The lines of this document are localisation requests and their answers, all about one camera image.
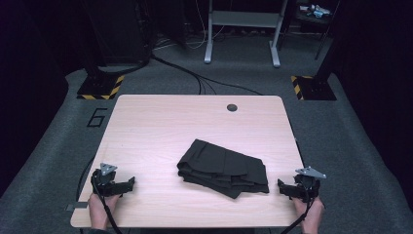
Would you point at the black stand base striped tape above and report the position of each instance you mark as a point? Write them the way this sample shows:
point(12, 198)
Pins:
point(97, 86)
point(316, 89)

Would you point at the dark grey pleated garment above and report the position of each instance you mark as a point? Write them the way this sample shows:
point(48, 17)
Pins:
point(224, 165)

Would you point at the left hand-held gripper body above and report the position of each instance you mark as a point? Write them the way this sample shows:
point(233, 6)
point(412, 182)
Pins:
point(105, 182)

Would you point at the white metal desk frame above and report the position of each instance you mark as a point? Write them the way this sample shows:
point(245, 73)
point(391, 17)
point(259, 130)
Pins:
point(243, 19)

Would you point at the person's left hand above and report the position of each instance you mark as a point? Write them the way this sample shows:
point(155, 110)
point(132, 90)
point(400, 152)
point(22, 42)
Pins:
point(99, 209)

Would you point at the person's right hand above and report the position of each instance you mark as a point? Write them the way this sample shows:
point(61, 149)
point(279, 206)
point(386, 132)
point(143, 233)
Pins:
point(311, 213)

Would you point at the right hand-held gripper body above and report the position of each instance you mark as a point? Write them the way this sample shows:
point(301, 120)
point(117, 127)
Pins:
point(308, 185)

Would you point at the black cart with small items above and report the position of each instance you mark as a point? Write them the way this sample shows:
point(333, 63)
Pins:
point(313, 11)

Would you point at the grey tape strip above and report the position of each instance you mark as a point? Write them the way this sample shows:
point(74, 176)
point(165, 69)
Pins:
point(77, 206)

